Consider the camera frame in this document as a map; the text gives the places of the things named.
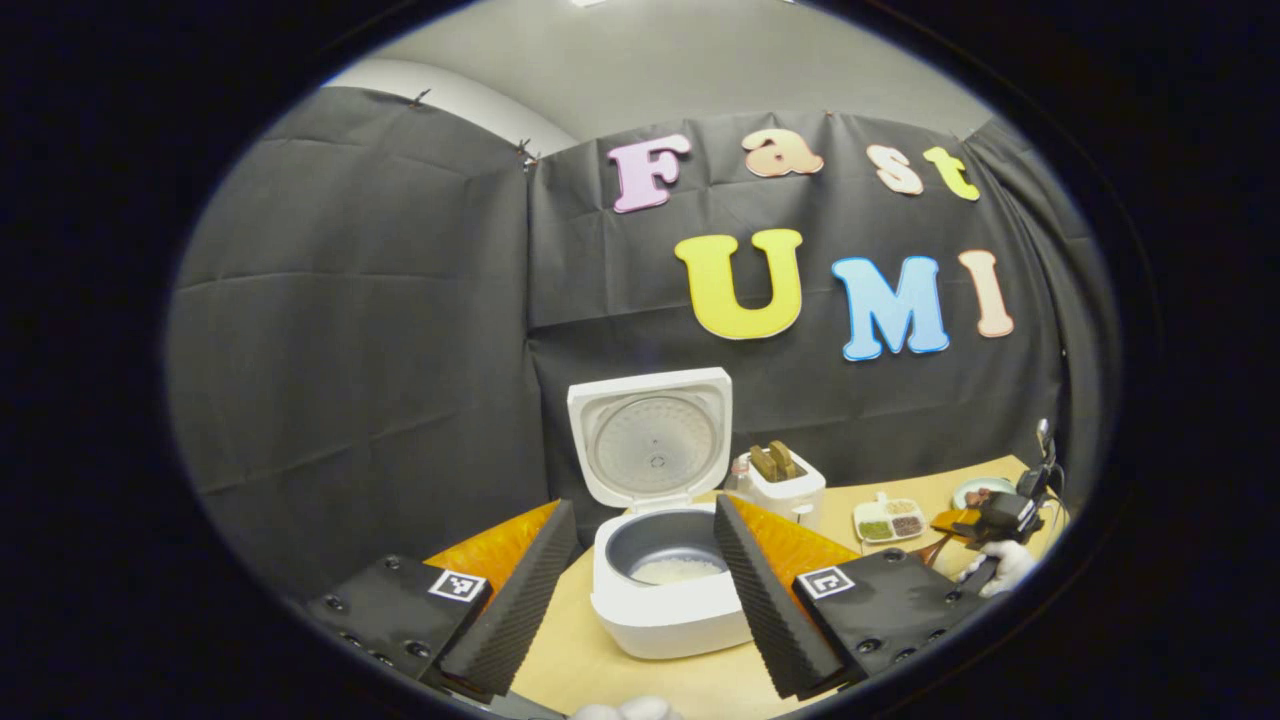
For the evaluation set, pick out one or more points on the white divided grain dish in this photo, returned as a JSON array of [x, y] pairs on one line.
[[888, 520]]

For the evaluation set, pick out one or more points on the white rice cooker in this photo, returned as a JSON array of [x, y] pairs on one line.
[[655, 620]]

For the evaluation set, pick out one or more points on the pale green plate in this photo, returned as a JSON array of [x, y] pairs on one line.
[[968, 492]]

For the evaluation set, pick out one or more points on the brown bread slice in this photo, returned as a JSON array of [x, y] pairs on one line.
[[764, 464], [783, 459]]

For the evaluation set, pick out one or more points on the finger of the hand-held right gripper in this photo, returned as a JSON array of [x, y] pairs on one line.
[[955, 522]]

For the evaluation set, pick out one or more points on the white toaster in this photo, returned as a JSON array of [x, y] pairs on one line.
[[795, 495]]

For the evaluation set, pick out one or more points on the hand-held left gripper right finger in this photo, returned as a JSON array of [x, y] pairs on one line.
[[770, 620]]

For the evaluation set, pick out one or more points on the white rice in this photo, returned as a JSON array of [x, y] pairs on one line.
[[675, 571]]

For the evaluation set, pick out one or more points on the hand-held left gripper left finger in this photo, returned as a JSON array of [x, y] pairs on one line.
[[510, 620]]

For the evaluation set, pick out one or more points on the clear plastic bottle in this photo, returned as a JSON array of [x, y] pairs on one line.
[[742, 472]]

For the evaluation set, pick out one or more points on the brown wooden spoon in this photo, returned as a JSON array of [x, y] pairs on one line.
[[935, 548]]

